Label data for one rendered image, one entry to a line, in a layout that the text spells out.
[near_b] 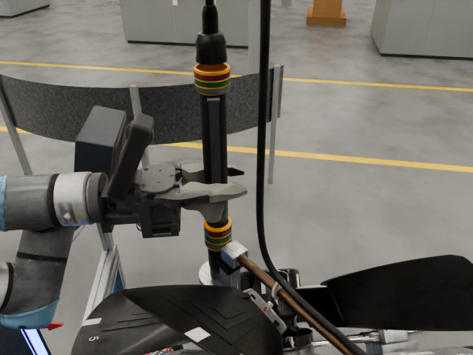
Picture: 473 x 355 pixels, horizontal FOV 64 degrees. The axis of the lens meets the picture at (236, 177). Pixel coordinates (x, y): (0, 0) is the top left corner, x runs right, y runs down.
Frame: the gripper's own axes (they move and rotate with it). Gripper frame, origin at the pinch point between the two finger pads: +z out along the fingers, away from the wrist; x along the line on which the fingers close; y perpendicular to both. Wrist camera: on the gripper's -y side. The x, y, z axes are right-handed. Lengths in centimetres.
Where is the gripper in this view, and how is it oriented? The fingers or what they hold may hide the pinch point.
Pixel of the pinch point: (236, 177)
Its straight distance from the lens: 53.9
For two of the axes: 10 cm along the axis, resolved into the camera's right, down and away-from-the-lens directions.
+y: 0.1, 8.3, 5.6
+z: 10.0, -0.6, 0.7
